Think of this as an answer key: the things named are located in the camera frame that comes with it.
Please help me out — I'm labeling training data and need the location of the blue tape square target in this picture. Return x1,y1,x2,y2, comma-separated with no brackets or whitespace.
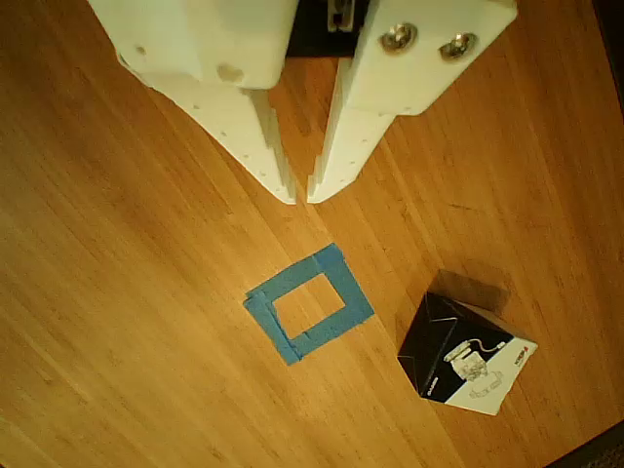
242,242,375,367

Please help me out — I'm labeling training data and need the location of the black and white cardboard box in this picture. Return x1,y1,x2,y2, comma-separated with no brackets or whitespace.
396,268,539,416

